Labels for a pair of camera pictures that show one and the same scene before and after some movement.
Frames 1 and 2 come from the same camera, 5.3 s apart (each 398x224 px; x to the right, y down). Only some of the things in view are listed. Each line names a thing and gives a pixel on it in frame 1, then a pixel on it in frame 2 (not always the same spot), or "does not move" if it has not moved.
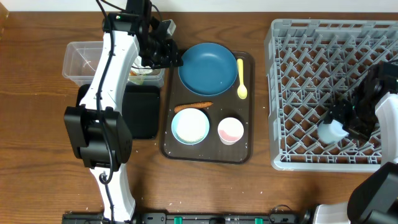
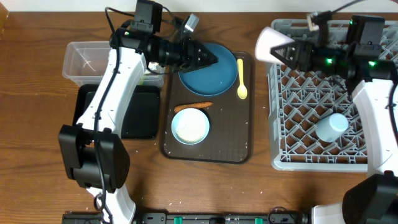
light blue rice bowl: [190, 126] does not move
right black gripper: [345, 112] -> [299, 53]
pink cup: [230, 130] -> [268, 38]
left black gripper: [162, 57] -> [193, 53]
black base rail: [193, 218] does not move
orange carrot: [199, 104] does not move
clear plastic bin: [79, 60] does not move
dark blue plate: [208, 69] does not move
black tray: [142, 105] does not move
